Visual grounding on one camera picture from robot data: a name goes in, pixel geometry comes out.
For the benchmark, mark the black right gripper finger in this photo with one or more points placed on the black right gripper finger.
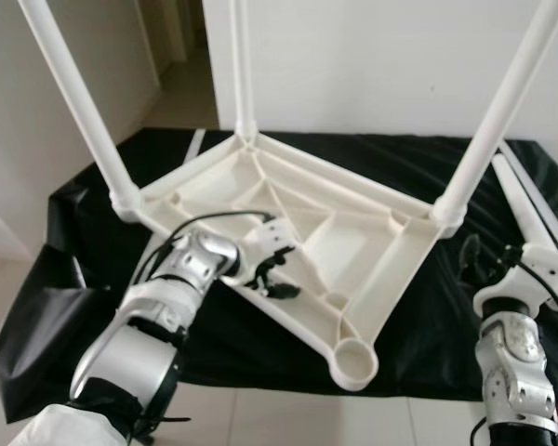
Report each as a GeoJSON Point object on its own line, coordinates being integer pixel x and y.
{"type": "Point", "coordinates": [470, 255]}
{"type": "Point", "coordinates": [492, 264]}

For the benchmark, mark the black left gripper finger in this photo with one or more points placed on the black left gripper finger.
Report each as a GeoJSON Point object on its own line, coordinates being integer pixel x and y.
{"type": "Point", "coordinates": [283, 253]}
{"type": "Point", "coordinates": [284, 291]}

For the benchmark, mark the white plastic table top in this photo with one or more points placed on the white plastic table top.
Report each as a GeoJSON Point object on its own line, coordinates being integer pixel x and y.
{"type": "Point", "coordinates": [353, 242]}

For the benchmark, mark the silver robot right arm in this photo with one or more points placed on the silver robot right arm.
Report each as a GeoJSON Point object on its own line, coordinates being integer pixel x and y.
{"type": "Point", "coordinates": [516, 372]}

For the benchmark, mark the black table cloth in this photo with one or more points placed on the black table cloth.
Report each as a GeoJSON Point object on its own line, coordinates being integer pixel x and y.
{"type": "Point", "coordinates": [428, 344]}

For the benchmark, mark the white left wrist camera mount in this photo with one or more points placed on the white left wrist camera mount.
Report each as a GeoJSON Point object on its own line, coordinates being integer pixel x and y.
{"type": "Point", "coordinates": [270, 232]}

